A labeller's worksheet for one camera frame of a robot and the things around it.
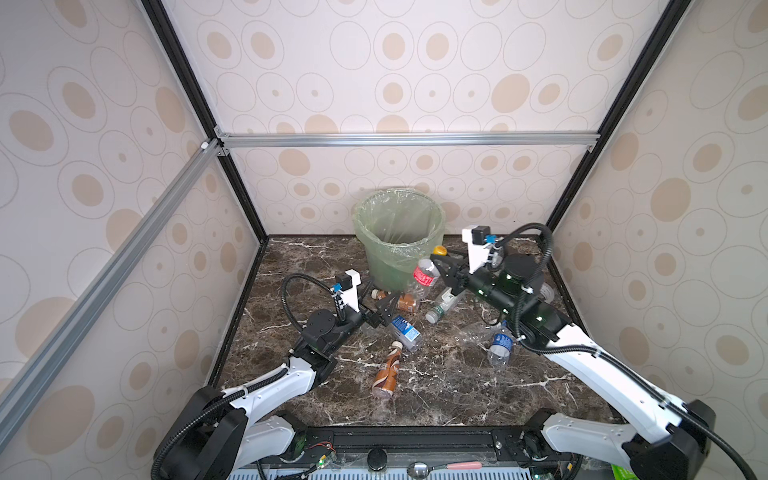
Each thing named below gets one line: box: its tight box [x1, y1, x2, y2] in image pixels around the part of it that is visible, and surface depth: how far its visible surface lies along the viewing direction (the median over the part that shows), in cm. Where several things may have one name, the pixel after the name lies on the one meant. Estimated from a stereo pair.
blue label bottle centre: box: [391, 315, 423, 352], surface depth 91 cm
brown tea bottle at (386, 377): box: [372, 341, 403, 398], surface depth 83 cm
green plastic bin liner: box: [352, 188, 446, 292], surface depth 97 cm
